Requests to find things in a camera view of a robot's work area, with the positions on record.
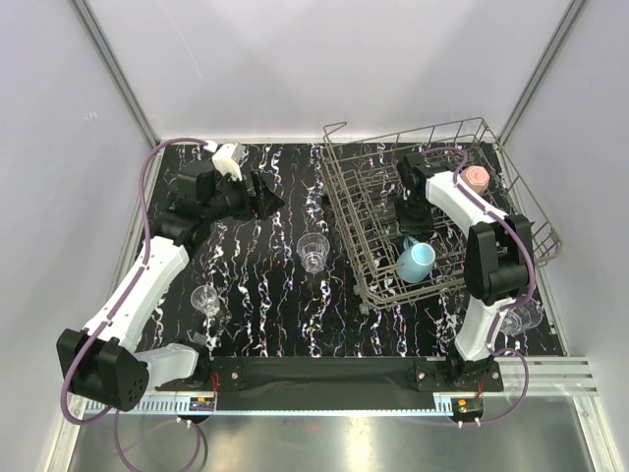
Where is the pink mug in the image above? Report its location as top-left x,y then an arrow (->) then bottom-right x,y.
462,165 -> 490,195

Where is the left aluminium corner post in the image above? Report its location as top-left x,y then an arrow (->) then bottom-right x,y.
70,0 -> 160,147

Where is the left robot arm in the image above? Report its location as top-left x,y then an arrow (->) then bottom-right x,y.
56,162 -> 285,412

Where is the clear glass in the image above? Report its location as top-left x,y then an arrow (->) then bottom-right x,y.
500,299 -> 543,336
191,285 -> 221,317

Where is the aluminium rail front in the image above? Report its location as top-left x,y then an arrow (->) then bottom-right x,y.
68,356 -> 599,417

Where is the black marbled mat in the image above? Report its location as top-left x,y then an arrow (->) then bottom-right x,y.
128,142 -> 566,359

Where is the aluminium corner post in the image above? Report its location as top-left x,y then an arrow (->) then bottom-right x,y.
498,0 -> 589,145
70,0 -> 160,147

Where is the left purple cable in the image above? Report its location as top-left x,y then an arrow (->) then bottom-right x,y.
59,138 -> 220,427

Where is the right aluminium corner post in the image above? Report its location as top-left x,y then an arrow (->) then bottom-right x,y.
498,0 -> 589,145

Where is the grey wire dish rack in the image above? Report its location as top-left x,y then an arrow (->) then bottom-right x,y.
321,117 -> 563,312

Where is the clear glass tumbler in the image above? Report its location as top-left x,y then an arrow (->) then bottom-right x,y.
297,233 -> 330,274

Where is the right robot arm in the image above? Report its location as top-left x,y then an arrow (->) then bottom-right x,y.
396,152 -> 537,390

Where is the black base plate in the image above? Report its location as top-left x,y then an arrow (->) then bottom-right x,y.
209,357 -> 504,393

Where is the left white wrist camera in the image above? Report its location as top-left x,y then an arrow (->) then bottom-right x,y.
212,143 -> 243,181

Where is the clear glass left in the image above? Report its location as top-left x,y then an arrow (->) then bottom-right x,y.
191,285 -> 221,317

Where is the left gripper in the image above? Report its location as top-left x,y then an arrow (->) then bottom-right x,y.
202,169 -> 284,223

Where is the clear glass right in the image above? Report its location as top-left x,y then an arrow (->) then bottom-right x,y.
500,299 -> 543,336

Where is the blue mug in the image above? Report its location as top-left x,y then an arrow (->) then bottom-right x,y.
396,236 -> 436,284

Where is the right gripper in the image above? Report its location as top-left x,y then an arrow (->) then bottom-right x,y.
393,196 -> 434,247

